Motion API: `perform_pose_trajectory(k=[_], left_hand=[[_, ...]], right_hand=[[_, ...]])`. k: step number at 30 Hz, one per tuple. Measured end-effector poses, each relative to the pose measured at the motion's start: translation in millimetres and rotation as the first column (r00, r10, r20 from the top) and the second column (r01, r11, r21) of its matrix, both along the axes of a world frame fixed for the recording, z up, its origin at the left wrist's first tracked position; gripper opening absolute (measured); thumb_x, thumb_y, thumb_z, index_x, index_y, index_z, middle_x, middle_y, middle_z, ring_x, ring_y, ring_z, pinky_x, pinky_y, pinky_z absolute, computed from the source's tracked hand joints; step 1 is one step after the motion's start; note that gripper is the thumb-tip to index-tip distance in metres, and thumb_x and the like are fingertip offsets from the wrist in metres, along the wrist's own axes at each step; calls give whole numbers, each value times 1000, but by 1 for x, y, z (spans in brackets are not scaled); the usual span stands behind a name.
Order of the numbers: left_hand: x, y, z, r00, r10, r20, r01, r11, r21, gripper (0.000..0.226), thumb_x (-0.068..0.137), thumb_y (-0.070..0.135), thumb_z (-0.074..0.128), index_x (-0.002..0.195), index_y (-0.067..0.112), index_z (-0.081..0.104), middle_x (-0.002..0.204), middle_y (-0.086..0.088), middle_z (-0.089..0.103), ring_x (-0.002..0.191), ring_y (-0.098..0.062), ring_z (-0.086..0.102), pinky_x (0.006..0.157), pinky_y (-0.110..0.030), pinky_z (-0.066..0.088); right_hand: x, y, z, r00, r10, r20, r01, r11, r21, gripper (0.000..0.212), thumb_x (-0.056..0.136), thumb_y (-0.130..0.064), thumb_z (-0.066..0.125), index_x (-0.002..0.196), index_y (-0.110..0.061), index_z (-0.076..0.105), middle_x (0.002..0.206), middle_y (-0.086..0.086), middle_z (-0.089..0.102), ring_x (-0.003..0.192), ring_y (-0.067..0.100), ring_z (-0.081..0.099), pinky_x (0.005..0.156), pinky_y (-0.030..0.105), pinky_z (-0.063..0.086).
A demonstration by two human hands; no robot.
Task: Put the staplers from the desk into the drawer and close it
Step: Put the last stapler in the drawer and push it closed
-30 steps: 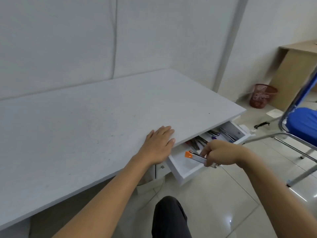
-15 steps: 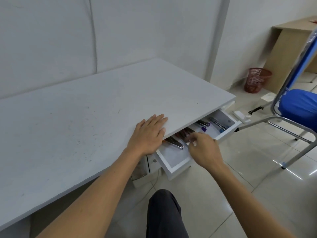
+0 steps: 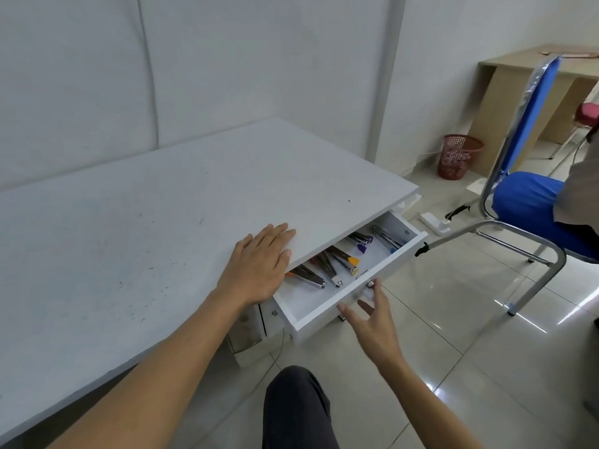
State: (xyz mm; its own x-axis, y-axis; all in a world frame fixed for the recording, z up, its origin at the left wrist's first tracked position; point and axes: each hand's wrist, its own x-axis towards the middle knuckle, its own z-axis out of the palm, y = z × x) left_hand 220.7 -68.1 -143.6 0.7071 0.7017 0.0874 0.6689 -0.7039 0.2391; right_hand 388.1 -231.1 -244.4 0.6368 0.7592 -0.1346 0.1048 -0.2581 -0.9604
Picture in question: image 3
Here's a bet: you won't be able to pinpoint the person's left hand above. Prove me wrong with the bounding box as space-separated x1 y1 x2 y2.
216 223 297 307

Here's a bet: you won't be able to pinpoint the person's right hand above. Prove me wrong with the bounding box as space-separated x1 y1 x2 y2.
337 279 408 370

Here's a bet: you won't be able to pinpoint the person's right forearm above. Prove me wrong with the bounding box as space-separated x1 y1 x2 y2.
377 356 484 449

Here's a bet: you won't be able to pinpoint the person's left forearm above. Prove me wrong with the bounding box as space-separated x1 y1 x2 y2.
46 289 264 449

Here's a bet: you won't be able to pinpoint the white drawer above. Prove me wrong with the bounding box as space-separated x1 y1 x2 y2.
272 210 429 345

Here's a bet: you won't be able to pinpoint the white drawer cabinet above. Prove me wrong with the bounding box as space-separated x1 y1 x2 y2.
226 301 286 368

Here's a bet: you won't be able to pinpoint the person's dark trouser leg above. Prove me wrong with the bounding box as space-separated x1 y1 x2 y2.
261 366 340 449

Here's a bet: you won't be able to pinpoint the white power strip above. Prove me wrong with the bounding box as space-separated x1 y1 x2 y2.
418 212 453 237

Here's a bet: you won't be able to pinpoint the red mesh waste basket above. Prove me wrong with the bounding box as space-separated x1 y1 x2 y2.
437 134 485 181

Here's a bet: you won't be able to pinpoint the light wooden desk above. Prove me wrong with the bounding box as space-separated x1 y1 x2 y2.
467 45 599 179

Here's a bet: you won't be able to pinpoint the red stool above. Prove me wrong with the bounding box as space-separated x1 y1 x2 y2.
547 100 599 177

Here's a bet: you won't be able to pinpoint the silver pliers orange handles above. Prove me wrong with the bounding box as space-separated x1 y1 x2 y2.
285 264 326 290

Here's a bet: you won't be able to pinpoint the silver pliers red handles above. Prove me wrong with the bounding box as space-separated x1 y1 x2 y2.
311 251 345 288

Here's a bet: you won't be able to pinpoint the silver pliers yellow handles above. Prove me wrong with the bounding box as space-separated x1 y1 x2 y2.
330 246 361 277

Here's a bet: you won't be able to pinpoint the silver pliers purple handles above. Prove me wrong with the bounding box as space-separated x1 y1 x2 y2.
348 231 373 254

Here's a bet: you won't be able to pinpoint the silver pliers blue handles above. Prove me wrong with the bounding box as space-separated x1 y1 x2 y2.
372 224 404 254

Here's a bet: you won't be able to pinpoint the blue chair metal frame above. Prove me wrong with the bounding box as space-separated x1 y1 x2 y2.
414 54 599 317

